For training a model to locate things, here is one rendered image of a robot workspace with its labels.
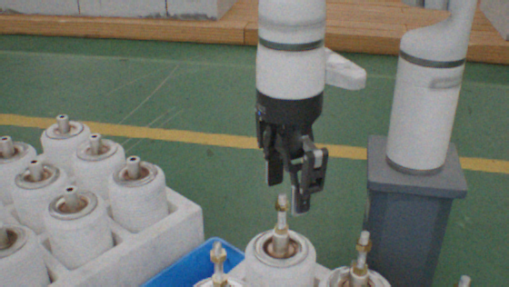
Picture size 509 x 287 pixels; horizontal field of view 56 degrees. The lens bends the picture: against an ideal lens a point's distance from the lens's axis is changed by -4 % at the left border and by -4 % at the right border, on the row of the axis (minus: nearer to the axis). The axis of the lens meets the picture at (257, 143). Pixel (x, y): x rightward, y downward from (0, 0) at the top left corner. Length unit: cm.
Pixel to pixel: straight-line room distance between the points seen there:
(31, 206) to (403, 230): 60
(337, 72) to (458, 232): 71
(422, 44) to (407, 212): 26
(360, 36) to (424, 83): 147
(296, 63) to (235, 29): 172
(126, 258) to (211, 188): 48
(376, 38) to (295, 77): 167
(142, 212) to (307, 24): 47
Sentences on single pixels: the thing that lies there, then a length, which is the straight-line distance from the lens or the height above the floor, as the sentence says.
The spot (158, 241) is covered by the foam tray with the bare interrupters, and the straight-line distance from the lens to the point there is 84.
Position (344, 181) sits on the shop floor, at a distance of 128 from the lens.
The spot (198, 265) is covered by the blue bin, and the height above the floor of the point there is 8.
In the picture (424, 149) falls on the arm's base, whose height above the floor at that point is 35.
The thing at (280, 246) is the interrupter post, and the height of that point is 26.
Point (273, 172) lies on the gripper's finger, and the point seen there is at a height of 36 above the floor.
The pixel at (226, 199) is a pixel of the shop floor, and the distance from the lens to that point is 121.
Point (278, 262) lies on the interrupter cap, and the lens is 66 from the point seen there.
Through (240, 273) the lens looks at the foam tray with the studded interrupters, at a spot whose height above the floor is 18.
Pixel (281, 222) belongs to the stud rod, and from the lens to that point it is 65.
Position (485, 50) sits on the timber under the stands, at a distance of 224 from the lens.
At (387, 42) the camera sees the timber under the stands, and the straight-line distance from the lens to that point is 218.
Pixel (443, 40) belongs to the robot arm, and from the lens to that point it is 69.
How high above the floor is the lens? 71
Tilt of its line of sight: 30 degrees down
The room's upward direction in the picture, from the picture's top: straight up
